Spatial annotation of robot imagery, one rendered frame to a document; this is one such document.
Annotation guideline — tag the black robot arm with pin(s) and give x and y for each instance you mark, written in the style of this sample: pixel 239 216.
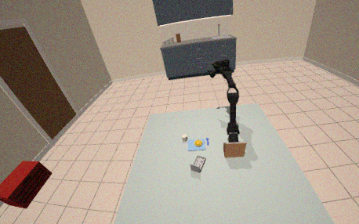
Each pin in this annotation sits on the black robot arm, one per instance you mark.
pixel 232 98

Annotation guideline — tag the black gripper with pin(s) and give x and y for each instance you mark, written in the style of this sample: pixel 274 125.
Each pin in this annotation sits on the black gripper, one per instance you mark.
pixel 213 73

